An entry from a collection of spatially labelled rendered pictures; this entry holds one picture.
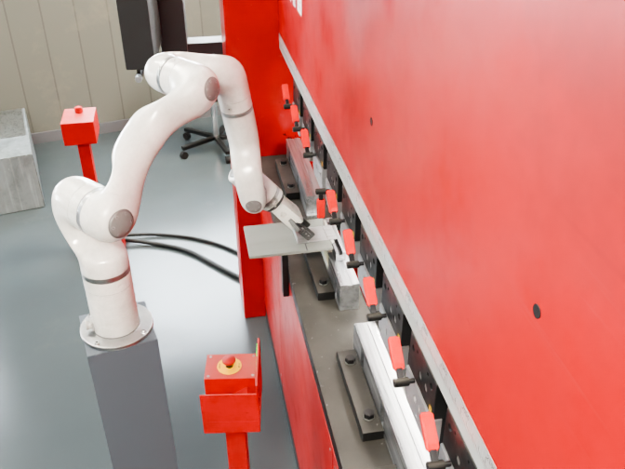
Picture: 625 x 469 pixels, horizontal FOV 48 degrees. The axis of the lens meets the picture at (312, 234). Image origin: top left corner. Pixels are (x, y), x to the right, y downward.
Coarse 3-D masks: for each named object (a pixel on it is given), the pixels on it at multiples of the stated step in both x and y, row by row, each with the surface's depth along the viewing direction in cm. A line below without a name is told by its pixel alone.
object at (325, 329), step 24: (264, 168) 294; (288, 264) 235; (312, 288) 224; (360, 288) 224; (312, 312) 214; (336, 312) 214; (360, 312) 214; (312, 336) 204; (336, 336) 204; (312, 360) 196; (336, 360) 196; (336, 384) 188; (336, 408) 181; (336, 432) 174; (336, 456) 172; (360, 456) 168; (384, 456) 168
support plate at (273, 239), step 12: (252, 228) 231; (264, 228) 230; (276, 228) 230; (288, 228) 230; (252, 240) 224; (264, 240) 224; (276, 240) 224; (288, 240) 224; (252, 252) 219; (264, 252) 219; (276, 252) 219; (288, 252) 219; (300, 252) 220
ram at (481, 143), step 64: (320, 0) 190; (384, 0) 131; (448, 0) 100; (512, 0) 81; (576, 0) 68; (320, 64) 199; (384, 64) 135; (448, 64) 102; (512, 64) 82; (576, 64) 69; (320, 128) 209; (384, 128) 140; (448, 128) 105; (512, 128) 84; (576, 128) 70; (384, 192) 144; (448, 192) 108; (512, 192) 86; (576, 192) 71; (448, 256) 110; (512, 256) 87; (576, 256) 73; (448, 320) 114; (512, 320) 89; (576, 320) 74; (512, 384) 91; (576, 384) 75; (512, 448) 93; (576, 448) 77
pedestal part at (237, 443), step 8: (232, 440) 214; (240, 440) 214; (232, 448) 215; (240, 448) 215; (232, 456) 217; (240, 456) 217; (248, 456) 224; (232, 464) 219; (240, 464) 219; (248, 464) 223
